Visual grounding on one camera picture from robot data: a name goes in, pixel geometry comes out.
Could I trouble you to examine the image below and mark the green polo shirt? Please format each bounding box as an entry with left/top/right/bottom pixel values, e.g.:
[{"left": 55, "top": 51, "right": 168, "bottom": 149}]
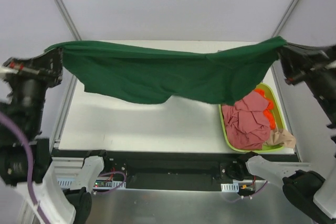
[{"left": 56, "top": 37, "right": 286, "bottom": 105}]

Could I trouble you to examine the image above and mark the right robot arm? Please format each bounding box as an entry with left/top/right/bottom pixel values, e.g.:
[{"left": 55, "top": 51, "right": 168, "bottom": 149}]
[{"left": 236, "top": 43, "right": 335, "bottom": 223}]

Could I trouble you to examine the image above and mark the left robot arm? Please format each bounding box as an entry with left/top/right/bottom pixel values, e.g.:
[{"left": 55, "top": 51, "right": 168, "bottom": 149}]
[{"left": 1, "top": 48, "right": 111, "bottom": 223}]

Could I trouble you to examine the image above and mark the lime green plastic basket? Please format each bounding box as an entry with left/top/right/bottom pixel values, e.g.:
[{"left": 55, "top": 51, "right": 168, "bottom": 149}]
[{"left": 218, "top": 83, "right": 287, "bottom": 154}]

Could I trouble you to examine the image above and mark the orange garment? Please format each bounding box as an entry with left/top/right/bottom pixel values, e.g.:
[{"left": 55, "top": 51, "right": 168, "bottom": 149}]
[{"left": 254, "top": 89, "right": 276, "bottom": 130}]

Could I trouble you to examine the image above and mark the beige garment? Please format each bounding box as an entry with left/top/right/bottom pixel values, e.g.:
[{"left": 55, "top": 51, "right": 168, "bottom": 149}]
[{"left": 264, "top": 127, "right": 296, "bottom": 149}]

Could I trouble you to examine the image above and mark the pink red t shirt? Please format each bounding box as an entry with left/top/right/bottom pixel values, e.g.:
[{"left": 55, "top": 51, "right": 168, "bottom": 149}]
[{"left": 222, "top": 91, "right": 271, "bottom": 151}]

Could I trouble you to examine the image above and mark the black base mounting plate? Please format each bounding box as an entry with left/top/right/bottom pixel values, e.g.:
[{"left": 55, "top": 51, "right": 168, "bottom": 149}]
[{"left": 49, "top": 149, "right": 263, "bottom": 191}]

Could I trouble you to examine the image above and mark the right aluminium frame post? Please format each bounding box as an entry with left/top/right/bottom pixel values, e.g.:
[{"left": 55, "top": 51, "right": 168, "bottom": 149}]
[{"left": 271, "top": 0, "right": 301, "bottom": 37}]

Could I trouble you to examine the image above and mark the aluminium frame post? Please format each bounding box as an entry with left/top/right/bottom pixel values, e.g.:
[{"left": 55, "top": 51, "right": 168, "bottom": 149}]
[
  {"left": 271, "top": 0, "right": 301, "bottom": 37},
  {"left": 54, "top": 0, "right": 82, "bottom": 40}
]

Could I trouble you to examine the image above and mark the left aluminium frame post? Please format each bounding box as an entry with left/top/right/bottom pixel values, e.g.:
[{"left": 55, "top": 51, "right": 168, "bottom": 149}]
[{"left": 54, "top": 0, "right": 82, "bottom": 40}]

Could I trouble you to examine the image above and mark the left white cable duct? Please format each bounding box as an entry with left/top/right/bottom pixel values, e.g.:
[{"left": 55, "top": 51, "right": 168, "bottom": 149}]
[{"left": 57, "top": 178, "right": 126, "bottom": 191}]

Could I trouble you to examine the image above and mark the white cable duct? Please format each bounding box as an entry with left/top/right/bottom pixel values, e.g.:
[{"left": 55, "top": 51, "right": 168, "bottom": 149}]
[
  {"left": 220, "top": 182, "right": 239, "bottom": 193},
  {"left": 57, "top": 178, "right": 126, "bottom": 191}
]

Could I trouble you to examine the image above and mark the aluminium front rail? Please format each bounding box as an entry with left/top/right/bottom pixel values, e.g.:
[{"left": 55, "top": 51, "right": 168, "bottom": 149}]
[{"left": 49, "top": 155, "right": 313, "bottom": 177}]

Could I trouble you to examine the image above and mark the right white cable duct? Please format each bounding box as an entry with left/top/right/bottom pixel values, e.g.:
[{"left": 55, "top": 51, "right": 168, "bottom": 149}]
[{"left": 220, "top": 182, "right": 239, "bottom": 193}]

